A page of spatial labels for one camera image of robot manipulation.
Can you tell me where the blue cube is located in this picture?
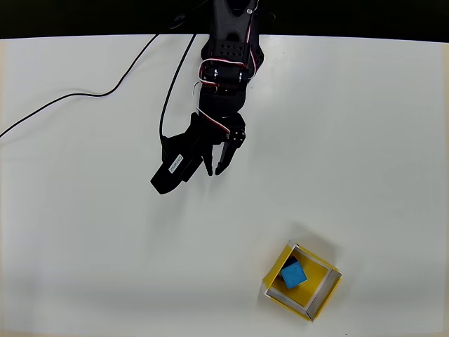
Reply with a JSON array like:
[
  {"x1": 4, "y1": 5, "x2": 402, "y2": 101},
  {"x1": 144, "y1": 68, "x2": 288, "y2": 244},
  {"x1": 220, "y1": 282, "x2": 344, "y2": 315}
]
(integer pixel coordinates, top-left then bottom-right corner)
[{"x1": 279, "y1": 257, "x2": 309, "y2": 291}]

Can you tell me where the yellow paper box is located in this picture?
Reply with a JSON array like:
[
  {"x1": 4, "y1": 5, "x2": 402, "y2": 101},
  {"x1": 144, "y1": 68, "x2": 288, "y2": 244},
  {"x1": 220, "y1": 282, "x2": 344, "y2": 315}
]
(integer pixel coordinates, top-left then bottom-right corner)
[{"x1": 262, "y1": 239, "x2": 343, "y2": 323}]

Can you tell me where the black camera cable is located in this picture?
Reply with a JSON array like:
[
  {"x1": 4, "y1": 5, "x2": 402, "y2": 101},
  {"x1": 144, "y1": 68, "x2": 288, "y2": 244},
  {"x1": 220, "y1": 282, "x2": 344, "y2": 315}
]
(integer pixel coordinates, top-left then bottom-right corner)
[{"x1": 0, "y1": 0, "x2": 211, "y2": 148}]

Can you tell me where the black camera with white label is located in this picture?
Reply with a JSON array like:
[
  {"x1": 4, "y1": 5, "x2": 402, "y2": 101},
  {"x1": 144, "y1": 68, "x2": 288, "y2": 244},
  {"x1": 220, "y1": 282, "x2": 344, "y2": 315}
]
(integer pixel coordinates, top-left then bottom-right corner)
[{"x1": 149, "y1": 133, "x2": 205, "y2": 195}]

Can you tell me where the white red servo wire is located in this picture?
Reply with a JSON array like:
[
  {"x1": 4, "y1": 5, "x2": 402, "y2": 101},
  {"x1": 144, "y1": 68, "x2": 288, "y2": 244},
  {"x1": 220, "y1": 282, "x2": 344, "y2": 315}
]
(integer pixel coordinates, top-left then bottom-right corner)
[{"x1": 192, "y1": 0, "x2": 261, "y2": 138}]

